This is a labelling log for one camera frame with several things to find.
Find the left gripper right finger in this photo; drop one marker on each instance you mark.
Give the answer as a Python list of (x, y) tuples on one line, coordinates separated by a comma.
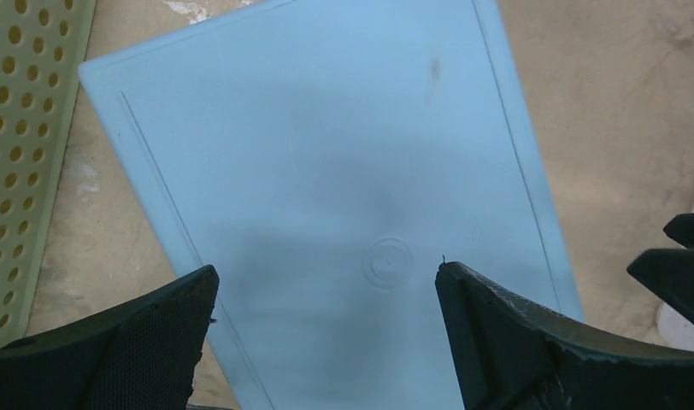
[(512, 353)]

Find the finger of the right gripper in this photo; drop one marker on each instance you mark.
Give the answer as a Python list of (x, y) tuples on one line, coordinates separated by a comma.
[(681, 229), (669, 274)]

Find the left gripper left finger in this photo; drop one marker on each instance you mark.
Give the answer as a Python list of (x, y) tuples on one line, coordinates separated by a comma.
[(141, 354)]

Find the blue perforated plastic basket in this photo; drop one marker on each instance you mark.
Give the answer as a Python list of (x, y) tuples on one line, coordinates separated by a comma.
[(325, 157)]

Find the green perforated plastic basket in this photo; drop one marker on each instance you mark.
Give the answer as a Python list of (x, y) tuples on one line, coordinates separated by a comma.
[(42, 44)]

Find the white perforated plastic basket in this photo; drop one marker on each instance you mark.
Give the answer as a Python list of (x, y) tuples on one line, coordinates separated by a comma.
[(673, 328)]

